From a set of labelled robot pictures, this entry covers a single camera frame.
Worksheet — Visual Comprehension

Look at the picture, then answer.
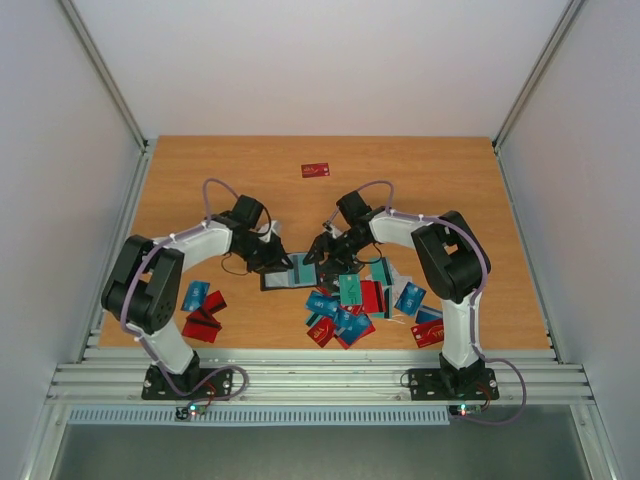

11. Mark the teal card front pile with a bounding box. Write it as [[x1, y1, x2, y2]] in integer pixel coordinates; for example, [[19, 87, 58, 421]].
[[291, 253, 317, 287]]

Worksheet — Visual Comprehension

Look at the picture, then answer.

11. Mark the black leather card holder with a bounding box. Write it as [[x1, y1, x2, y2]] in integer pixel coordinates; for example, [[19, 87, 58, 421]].
[[260, 268, 320, 291]]

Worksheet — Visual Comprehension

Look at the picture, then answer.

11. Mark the red VIP card front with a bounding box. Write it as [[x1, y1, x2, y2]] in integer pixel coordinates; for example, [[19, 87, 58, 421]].
[[307, 317, 335, 348]]

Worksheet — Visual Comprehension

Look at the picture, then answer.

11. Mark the red vip card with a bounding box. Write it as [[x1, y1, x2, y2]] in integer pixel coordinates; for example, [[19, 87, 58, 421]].
[[307, 317, 335, 348], [411, 319, 444, 348]]

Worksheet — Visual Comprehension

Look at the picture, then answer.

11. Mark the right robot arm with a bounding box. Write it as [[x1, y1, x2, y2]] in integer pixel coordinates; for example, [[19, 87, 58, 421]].
[[304, 191, 491, 397]]

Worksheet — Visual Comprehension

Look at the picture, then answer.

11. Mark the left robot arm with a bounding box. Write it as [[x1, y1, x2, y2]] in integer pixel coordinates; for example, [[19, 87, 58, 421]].
[[101, 195, 292, 398]]

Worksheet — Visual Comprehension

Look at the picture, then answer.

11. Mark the teal VIP card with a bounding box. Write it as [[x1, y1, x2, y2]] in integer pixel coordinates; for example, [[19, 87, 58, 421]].
[[339, 274, 362, 306]]

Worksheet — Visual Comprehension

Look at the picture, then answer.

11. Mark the blue VIP card left pile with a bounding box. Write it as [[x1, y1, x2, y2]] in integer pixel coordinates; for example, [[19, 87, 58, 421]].
[[305, 291, 340, 317]]

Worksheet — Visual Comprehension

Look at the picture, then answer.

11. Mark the teal stripe card upper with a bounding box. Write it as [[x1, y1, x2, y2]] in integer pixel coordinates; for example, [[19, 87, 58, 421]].
[[369, 257, 393, 287]]

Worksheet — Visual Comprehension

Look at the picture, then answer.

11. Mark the red stripe card centre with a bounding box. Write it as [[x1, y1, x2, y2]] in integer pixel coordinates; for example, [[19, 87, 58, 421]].
[[360, 280, 385, 314]]

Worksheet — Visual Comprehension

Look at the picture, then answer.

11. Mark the blue card front pile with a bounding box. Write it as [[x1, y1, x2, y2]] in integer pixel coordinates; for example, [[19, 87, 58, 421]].
[[336, 314, 375, 349]]

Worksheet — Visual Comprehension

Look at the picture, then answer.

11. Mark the small red card left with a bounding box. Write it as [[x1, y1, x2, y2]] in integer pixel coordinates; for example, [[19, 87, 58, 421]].
[[201, 290, 227, 315]]

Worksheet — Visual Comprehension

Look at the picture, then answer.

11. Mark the blue card left group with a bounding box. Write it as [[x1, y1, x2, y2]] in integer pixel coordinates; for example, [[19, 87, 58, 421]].
[[181, 280, 210, 312]]

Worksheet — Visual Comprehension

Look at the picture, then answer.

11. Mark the lone red card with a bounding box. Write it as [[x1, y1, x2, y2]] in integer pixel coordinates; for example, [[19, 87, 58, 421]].
[[301, 163, 330, 178]]

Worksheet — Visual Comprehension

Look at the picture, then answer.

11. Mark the blue card right pile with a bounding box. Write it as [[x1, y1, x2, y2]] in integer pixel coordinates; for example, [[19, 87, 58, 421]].
[[394, 282, 426, 316]]

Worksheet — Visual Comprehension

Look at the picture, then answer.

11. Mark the large red card left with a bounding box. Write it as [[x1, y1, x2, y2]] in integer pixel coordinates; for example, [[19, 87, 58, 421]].
[[182, 309, 222, 343]]

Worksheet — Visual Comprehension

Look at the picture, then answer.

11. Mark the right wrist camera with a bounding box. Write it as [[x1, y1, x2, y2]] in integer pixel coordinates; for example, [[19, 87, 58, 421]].
[[323, 220, 342, 238]]

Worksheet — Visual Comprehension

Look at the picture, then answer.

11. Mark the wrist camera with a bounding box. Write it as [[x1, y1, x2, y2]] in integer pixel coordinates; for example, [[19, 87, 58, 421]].
[[257, 220, 281, 243], [323, 220, 342, 238]]

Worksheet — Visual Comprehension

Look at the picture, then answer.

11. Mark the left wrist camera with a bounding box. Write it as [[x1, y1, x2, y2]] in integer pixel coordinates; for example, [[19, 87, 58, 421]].
[[257, 220, 281, 243]]

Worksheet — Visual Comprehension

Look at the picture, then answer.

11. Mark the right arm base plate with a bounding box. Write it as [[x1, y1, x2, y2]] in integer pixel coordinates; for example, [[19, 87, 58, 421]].
[[406, 368, 500, 402]]

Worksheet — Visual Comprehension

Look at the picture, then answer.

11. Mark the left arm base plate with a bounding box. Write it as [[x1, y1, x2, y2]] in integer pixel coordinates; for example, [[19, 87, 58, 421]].
[[141, 366, 234, 400]]

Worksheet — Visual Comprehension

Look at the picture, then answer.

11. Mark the aluminium rail frame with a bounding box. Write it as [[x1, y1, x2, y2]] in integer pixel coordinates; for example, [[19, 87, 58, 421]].
[[47, 348, 594, 405]]

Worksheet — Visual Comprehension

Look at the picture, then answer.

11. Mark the grey cable duct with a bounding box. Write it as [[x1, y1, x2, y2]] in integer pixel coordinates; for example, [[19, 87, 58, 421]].
[[67, 405, 450, 427]]

